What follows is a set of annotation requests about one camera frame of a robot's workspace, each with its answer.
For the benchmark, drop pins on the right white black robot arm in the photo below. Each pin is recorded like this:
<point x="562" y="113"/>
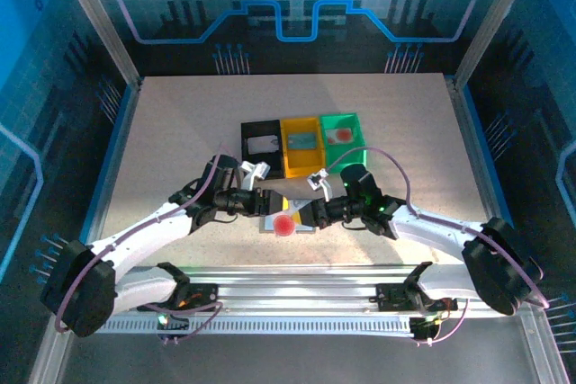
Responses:
<point x="499" y="267"/>

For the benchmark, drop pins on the aluminium lower frame bar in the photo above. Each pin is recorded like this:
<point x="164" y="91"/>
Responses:
<point x="42" y="361"/>
<point x="542" y="348"/>

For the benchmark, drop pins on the small black control board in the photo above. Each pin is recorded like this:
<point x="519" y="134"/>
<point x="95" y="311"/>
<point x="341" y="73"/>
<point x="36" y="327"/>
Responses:
<point x="423" y="327"/>
<point x="173" y="324"/>

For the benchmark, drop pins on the black plastic bin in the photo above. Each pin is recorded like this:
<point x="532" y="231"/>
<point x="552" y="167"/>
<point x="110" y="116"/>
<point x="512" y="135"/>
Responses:
<point x="261" y="125"/>

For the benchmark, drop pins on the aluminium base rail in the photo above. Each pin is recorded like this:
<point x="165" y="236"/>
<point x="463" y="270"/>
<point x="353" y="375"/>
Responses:
<point x="292" y="287"/>

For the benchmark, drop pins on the yellow plastic bin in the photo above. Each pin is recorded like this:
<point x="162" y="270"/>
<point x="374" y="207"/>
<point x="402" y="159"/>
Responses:
<point x="306" y="161"/>

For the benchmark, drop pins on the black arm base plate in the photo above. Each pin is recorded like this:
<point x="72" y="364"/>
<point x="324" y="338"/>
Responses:
<point x="204" y="294"/>
<point x="391" y="296"/>

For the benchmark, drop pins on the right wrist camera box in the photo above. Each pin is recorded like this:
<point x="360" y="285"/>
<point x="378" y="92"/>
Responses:
<point x="317" y="178"/>

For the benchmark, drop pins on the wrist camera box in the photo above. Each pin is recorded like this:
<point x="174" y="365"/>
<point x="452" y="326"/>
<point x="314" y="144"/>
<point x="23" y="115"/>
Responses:
<point x="258" y="169"/>
<point x="317" y="178"/>

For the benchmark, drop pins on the green plastic bin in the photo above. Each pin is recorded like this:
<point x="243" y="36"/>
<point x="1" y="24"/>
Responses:
<point x="346" y="154"/>

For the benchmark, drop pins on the blue table edge strip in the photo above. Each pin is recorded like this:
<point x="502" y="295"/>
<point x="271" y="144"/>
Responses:
<point x="113" y="141"/>

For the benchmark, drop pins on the white printed card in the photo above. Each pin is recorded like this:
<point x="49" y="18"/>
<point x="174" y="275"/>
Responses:
<point x="263" y="145"/>

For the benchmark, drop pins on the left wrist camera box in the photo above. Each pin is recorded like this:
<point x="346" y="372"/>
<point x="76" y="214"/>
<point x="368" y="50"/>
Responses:
<point x="258" y="169"/>

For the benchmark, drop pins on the teal credit card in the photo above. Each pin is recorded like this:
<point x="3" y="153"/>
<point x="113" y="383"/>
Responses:
<point x="302" y="141"/>

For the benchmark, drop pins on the aluminium frame post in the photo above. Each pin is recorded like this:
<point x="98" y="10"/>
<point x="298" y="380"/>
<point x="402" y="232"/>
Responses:
<point x="494" y="20"/>
<point x="101" y="20"/>

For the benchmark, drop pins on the aluminium side rail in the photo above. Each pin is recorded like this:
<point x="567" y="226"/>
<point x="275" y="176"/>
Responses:
<point x="470" y="141"/>
<point x="122" y="141"/>

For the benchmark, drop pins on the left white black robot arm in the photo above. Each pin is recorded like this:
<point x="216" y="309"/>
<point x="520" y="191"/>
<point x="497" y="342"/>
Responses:
<point x="76" y="289"/>

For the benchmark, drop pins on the grey card holder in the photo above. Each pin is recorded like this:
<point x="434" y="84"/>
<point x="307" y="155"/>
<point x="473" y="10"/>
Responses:
<point x="306" y="229"/>

